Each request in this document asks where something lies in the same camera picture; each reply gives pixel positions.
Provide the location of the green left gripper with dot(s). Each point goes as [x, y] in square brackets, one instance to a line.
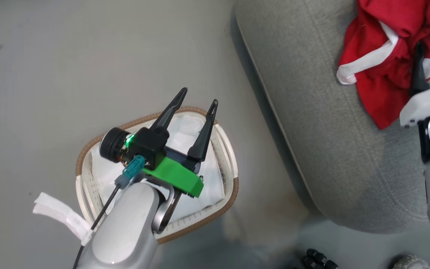
[175, 175]

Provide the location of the grey fabric sofa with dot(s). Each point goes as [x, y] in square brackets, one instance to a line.
[312, 93]

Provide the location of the white basket liner cloth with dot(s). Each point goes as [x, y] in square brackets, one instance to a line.
[185, 130]

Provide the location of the white laundry basket brown rim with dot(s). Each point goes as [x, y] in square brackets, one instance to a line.
[84, 149]

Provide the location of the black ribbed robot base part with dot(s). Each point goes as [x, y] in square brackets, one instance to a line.
[317, 258]

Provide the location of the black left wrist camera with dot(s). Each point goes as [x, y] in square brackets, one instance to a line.
[147, 144]

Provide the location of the red and white garment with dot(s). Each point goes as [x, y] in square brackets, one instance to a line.
[379, 95]

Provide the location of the grey speckled round base part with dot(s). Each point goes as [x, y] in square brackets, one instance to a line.
[411, 262]

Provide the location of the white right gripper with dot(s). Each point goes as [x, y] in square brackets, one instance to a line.
[427, 102]

